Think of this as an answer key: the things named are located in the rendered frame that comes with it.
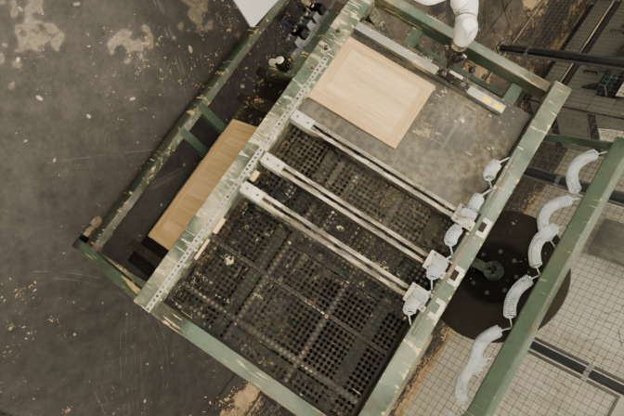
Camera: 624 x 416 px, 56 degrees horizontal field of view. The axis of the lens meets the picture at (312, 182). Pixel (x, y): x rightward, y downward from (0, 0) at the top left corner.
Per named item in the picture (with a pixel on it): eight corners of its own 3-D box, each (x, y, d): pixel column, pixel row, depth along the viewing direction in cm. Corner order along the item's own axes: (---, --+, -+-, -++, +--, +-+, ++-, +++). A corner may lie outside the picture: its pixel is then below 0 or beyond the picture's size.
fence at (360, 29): (357, 25, 337) (358, 21, 333) (503, 109, 323) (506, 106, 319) (354, 32, 336) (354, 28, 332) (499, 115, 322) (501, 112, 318)
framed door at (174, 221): (235, 121, 374) (232, 118, 373) (291, 140, 337) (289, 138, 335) (149, 237, 354) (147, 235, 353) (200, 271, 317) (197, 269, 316)
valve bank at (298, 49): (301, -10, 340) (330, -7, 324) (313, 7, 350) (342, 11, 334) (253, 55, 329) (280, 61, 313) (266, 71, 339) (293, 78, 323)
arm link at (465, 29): (472, 49, 286) (474, 26, 290) (481, 33, 271) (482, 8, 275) (449, 46, 287) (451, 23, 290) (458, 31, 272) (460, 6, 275)
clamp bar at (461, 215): (298, 110, 323) (297, 93, 299) (487, 226, 306) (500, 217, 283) (288, 125, 320) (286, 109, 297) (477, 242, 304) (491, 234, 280)
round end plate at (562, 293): (465, 190, 361) (595, 234, 307) (468, 195, 365) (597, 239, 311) (399, 300, 344) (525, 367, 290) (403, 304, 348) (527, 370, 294)
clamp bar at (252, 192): (249, 181, 312) (244, 168, 289) (441, 304, 295) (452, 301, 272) (238, 196, 310) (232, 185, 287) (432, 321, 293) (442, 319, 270)
